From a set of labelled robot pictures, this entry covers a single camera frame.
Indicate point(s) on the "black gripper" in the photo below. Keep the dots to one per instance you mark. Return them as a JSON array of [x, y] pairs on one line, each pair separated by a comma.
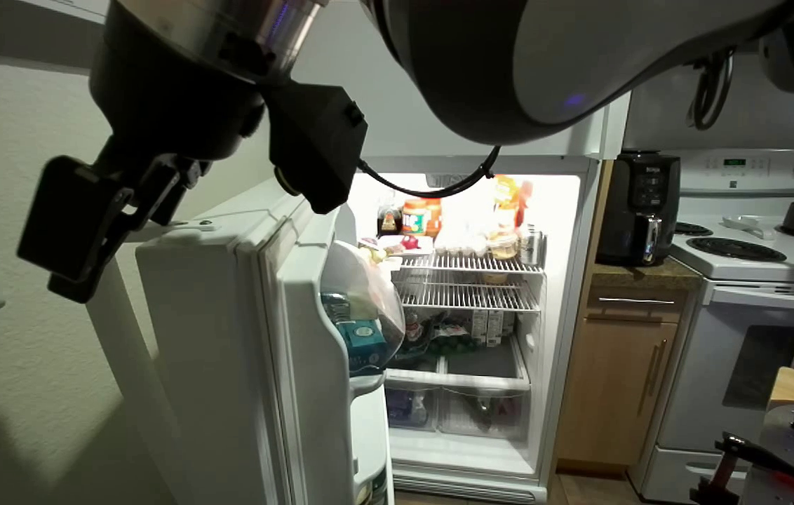
[[158, 105]]

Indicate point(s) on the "white bottom fridge door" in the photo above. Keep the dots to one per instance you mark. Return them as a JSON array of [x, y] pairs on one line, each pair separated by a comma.
[[232, 366]]

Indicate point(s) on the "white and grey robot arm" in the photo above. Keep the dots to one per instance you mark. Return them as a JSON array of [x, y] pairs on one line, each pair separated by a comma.
[[493, 71]]

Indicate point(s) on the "teal can in door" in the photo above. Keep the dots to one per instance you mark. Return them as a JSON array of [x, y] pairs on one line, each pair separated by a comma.
[[367, 343]]

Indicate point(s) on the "white fridge body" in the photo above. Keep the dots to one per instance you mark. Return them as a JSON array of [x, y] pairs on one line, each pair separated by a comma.
[[489, 303]]

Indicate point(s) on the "white milk jug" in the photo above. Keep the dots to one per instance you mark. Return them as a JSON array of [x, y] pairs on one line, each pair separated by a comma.
[[358, 290]]

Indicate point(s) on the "orange juice carton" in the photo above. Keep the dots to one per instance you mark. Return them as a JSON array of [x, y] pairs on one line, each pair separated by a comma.
[[423, 217]]

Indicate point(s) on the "wooden kitchen cabinet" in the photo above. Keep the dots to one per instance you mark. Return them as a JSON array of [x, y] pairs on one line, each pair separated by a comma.
[[623, 336]]

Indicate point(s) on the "white electric stove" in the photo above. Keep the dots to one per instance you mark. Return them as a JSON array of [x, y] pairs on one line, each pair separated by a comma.
[[743, 328]]

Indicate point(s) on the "black tool with orange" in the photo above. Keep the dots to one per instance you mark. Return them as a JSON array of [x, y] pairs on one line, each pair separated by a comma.
[[738, 450]]

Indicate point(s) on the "dark framed wall picture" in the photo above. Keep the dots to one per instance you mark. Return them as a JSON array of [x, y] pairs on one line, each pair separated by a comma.
[[48, 32]]

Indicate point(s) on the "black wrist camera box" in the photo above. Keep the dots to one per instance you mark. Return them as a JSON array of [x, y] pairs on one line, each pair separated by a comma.
[[315, 140]]

